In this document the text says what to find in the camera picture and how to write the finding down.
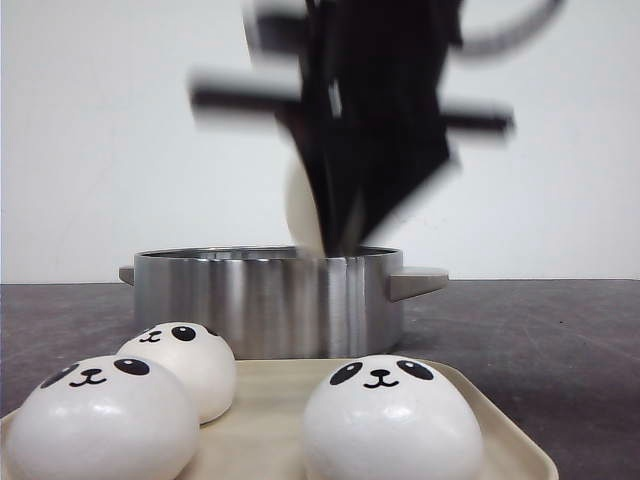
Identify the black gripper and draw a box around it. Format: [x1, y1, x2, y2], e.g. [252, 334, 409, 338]
[189, 1, 512, 257]

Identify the panda bun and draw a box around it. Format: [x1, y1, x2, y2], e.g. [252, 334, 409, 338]
[4, 355, 199, 479]
[302, 355, 484, 479]
[285, 160, 324, 257]
[118, 322, 237, 424]

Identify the stainless steel steamer pot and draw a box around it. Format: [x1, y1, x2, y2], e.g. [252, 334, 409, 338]
[119, 246, 448, 359]

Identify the cream plastic tray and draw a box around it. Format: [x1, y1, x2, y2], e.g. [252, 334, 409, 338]
[2, 359, 558, 479]

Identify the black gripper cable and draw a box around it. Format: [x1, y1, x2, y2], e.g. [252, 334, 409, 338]
[457, 0, 566, 54]

